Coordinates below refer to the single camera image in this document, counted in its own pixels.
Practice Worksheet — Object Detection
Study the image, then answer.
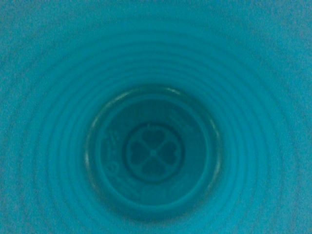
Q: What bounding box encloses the blue plastic cup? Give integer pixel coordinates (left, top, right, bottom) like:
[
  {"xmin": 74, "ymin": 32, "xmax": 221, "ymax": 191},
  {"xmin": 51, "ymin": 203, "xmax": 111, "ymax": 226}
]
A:
[{"xmin": 0, "ymin": 0, "xmax": 312, "ymax": 234}]

